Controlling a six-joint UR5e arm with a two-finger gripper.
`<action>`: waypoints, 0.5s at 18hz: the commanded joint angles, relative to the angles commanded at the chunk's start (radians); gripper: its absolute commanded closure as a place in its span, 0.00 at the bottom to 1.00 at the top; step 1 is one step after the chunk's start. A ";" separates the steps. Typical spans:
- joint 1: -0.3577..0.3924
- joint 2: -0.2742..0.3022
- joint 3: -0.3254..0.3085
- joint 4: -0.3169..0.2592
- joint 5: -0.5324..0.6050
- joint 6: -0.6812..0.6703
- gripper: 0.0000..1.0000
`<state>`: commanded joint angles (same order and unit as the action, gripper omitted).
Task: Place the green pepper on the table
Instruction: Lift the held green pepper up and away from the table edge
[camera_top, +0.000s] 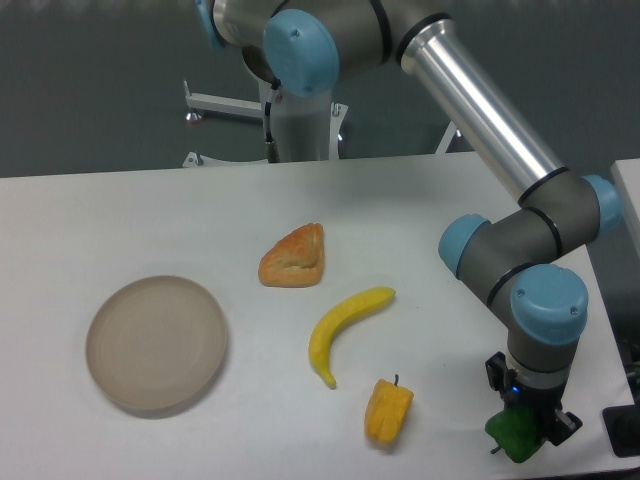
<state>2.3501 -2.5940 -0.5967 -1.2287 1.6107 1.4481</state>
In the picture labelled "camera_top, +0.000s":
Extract yellow pepper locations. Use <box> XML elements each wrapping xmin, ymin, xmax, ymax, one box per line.
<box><xmin>364</xmin><ymin>374</ymin><xmax>414</xmax><ymax>446</ymax></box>

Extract green pepper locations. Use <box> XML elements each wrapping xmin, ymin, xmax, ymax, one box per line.
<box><xmin>485</xmin><ymin>405</ymin><xmax>541</xmax><ymax>464</ymax></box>

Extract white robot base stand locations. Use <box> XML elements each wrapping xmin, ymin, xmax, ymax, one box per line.
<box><xmin>183</xmin><ymin>81</ymin><xmax>472</xmax><ymax>168</ymax></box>

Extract white box at right edge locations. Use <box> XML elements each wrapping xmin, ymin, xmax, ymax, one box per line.
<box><xmin>611</xmin><ymin>158</ymin><xmax>640</xmax><ymax>220</ymax></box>

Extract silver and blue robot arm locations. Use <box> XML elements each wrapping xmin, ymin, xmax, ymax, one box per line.
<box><xmin>196</xmin><ymin>1</ymin><xmax>621</xmax><ymax>446</ymax></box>

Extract beige round plate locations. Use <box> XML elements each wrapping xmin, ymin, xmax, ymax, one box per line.
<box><xmin>85</xmin><ymin>276</ymin><xmax>228</xmax><ymax>418</ymax></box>

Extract black device at table edge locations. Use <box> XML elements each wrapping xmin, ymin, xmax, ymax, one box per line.
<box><xmin>602</xmin><ymin>405</ymin><xmax>639</xmax><ymax>458</ymax></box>

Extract yellow banana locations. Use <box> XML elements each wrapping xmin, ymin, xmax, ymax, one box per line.
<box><xmin>308</xmin><ymin>286</ymin><xmax>396</xmax><ymax>390</ymax></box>

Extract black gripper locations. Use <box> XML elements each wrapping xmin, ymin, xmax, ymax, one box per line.
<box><xmin>485</xmin><ymin>352</ymin><xmax>583</xmax><ymax>446</ymax></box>

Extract orange croissant pastry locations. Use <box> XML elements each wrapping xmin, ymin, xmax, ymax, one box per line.
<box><xmin>258</xmin><ymin>223</ymin><xmax>325</xmax><ymax>288</ymax></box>

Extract black cable on robot base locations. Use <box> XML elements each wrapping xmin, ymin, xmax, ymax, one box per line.
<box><xmin>264</xmin><ymin>78</ymin><xmax>282</xmax><ymax>164</ymax></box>

